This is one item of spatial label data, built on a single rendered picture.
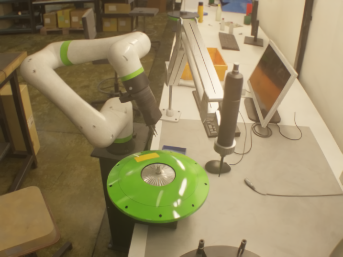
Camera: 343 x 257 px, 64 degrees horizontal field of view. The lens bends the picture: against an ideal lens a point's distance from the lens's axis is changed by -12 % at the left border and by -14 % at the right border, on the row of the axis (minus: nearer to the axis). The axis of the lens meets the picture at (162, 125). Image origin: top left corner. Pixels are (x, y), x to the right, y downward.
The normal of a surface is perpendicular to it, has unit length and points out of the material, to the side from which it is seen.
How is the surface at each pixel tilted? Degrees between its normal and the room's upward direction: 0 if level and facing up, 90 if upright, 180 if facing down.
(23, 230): 0
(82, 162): 0
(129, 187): 14
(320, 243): 0
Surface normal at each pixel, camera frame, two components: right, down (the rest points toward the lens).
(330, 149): 0.02, -0.83
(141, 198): -0.10, -0.66
